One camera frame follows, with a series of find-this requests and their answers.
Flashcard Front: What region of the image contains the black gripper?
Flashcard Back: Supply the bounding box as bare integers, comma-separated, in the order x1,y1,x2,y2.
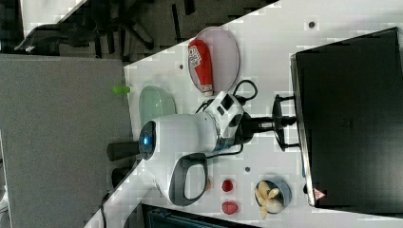
236,113,297,144

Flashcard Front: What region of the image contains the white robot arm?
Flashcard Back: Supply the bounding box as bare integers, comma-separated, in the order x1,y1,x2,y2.
84,91,297,228

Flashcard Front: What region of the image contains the blue bowl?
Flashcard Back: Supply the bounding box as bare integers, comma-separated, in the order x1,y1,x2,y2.
264,180,292,212

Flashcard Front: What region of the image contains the toy peeled banana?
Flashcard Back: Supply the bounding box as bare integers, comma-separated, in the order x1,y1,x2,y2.
255,180,284,219

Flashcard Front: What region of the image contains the small red toy strawberry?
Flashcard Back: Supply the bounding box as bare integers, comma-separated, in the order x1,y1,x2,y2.
221,180,234,192

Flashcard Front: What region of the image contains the grey oval plate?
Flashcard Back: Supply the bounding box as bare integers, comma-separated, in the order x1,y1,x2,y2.
187,27,240,96

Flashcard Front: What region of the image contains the toy orange half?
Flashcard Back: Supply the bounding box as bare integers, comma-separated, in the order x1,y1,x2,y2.
205,179,212,191

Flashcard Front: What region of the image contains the large red toy strawberry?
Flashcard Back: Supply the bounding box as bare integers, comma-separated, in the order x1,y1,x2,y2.
221,201,239,215

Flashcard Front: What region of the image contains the red ketchup bottle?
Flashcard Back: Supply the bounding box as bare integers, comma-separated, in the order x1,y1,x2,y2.
188,39,213,96

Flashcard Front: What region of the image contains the green plastic colander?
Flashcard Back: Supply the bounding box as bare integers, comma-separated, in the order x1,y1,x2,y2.
139,85,176,126

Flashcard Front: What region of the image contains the green plastic cup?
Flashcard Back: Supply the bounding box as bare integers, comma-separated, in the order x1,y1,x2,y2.
112,85,131,94

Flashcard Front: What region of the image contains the small black cylinder cup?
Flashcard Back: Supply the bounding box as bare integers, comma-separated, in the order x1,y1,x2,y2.
106,142,139,162

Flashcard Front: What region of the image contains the large black cylinder cup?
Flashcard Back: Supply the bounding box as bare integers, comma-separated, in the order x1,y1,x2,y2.
111,166,133,187

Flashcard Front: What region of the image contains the black office chair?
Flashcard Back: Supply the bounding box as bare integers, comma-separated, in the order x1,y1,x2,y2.
14,0,154,53

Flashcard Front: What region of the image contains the blue metal frame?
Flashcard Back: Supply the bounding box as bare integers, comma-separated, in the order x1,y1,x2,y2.
142,204,258,228

